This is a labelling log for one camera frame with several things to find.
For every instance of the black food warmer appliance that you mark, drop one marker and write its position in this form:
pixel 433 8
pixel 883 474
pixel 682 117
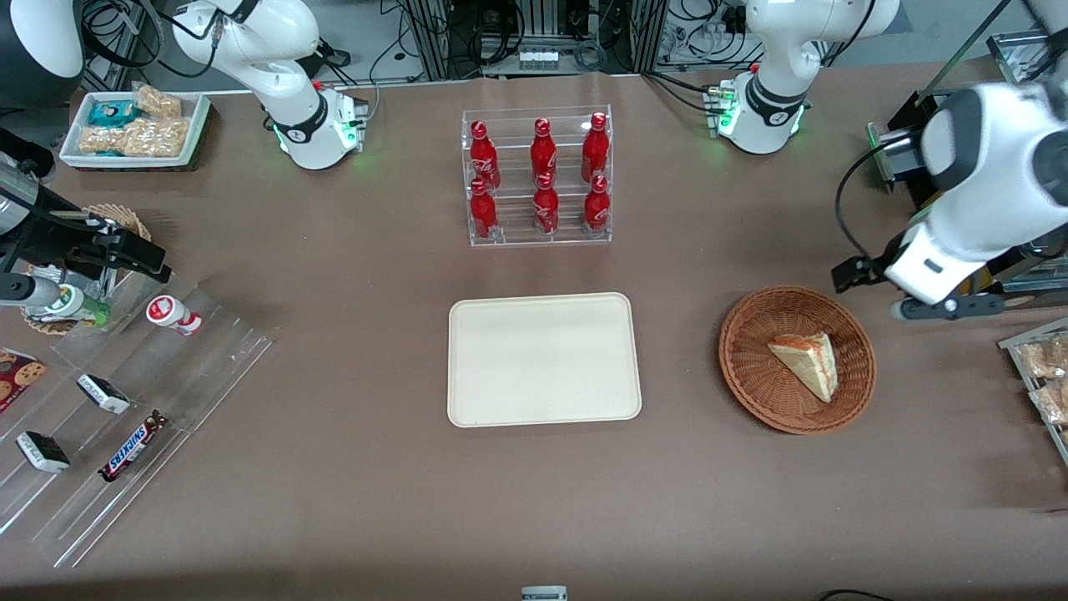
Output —
pixel 914 113

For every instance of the clear acrylic stepped display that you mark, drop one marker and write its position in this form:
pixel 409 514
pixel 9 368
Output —
pixel 192 376

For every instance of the cream plastic tray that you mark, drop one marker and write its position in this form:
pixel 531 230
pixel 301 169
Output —
pixel 542 359

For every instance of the white power strip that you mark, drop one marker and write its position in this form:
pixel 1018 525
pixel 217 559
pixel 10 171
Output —
pixel 538 59

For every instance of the white bottle green label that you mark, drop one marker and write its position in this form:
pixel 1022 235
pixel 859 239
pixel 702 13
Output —
pixel 75 304

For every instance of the large rice cracker packet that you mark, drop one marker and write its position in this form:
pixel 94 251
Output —
pixel 150 138

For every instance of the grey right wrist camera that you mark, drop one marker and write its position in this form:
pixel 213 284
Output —
pixel 29 290

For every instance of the white bottle red cap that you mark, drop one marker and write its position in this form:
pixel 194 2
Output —
pixel 171 313

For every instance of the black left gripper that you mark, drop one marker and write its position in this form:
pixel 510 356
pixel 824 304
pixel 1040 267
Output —
pixel 856 272

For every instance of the small brown wicker basket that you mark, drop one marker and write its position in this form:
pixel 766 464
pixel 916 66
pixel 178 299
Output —
pixel 125 219

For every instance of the small grey device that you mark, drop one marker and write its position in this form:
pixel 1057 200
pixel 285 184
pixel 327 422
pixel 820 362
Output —
pixel 544 593

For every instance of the teal snack packet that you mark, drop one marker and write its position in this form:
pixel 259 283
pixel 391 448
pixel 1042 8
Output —
pixel 113 112

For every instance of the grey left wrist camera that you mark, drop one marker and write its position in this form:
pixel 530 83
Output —
pixel 951 307

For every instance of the Snickers chocolate bar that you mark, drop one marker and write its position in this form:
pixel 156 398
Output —
pixel 132 447

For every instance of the chocolate chip cookie packet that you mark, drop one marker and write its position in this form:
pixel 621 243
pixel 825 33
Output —
pixel 21 374

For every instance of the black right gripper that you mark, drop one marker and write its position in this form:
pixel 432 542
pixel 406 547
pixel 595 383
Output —
pixel 52 237

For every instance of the black white snack bar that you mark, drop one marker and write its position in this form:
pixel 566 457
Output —
pixel 103 394
pixel 43 452

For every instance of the thin metal rod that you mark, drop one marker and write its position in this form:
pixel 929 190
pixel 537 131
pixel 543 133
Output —
pixel 959 57

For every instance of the clear acrylic bottle rack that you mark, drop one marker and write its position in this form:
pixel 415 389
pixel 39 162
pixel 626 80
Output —
pixel 517 238

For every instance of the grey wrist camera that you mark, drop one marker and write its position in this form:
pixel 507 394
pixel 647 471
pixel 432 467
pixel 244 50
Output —
pixel 951 307
pixel 29 290

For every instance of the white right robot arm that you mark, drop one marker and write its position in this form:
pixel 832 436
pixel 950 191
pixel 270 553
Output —
pixel 284 75

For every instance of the large brown wicker basket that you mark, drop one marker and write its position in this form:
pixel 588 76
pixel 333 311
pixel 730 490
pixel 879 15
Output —
pixel 755 376

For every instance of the red cola bottle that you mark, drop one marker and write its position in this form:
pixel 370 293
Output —
pixel 595 150
pixel 596 207
pixel 484 159
pixel 546 209
pixel 483 213
pixel 543 150

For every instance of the aluminium frame rack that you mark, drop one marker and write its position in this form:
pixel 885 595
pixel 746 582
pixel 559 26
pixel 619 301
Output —
pixel 434 42

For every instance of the clear wrapped bread packet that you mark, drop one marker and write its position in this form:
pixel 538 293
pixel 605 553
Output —
pixel 1053 403
pixel 1047 357

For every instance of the white rectangular snack tray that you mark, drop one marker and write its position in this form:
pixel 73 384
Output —
pixel 196 125

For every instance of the small rice cracker packet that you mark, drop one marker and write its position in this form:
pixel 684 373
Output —
pixel 158 102

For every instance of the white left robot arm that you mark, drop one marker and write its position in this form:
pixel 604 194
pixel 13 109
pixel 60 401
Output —
pixel 776 92

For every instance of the triangular sandwich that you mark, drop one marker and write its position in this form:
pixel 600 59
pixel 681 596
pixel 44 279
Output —
pixel 808 361

